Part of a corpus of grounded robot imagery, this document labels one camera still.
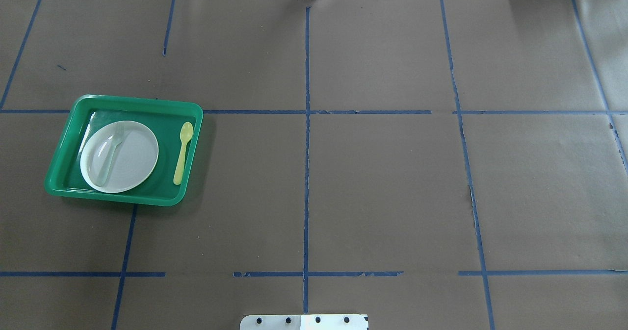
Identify clear plastic fork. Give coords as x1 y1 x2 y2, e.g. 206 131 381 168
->
90 124 125 187

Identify yellow plastic spoon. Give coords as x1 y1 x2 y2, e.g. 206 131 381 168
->
173 122 194 185

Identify green plastic tray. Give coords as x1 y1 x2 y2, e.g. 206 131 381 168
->
44 95 204 206

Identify white round plate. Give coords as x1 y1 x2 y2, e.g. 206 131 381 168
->
80 120 159 194

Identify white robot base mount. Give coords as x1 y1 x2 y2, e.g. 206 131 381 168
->
239 314 369 330

